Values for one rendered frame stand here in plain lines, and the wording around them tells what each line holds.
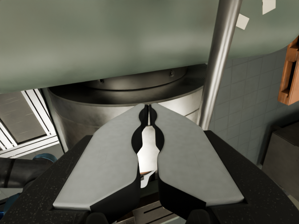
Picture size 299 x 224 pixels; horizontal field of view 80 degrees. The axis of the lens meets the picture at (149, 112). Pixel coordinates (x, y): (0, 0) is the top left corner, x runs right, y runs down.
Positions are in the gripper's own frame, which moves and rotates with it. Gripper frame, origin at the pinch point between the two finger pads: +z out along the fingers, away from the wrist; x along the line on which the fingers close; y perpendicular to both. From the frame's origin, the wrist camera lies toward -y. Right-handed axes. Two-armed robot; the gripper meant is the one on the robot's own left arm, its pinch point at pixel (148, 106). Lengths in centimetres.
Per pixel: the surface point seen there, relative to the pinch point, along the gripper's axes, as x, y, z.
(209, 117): 5.3, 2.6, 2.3
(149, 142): -0.3, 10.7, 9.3
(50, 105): -49, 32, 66
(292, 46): 156, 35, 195
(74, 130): -11.6, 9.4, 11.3
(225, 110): 85, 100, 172
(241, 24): 10.8, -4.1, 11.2
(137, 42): -0.9, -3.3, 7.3
